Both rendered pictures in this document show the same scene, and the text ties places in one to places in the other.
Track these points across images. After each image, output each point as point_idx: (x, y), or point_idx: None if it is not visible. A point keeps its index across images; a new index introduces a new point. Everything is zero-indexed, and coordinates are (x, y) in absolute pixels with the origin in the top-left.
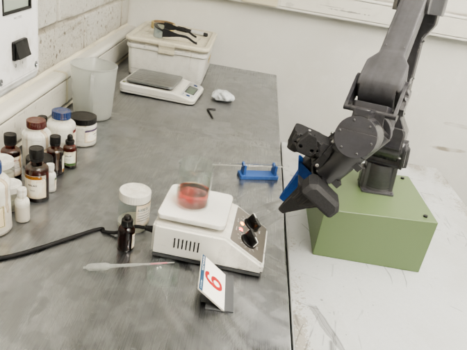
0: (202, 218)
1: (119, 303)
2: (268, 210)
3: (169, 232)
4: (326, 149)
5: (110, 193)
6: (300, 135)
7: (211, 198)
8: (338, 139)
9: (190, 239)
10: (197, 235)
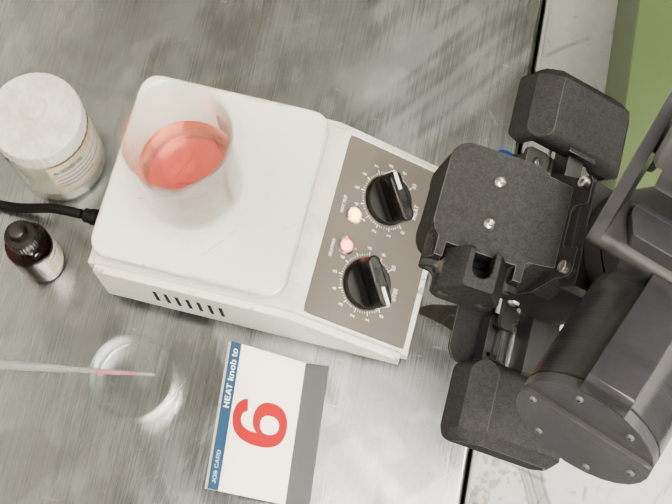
0: (218, 260)
1: (27, 487)
2: (487, 25)
3: (136, 283)
4: (542, 283)
5: (0, 1)
6: (449, 244)
7: (258, 144)
8: (528, 412)
9: (194, 300)
10: (209, 300)
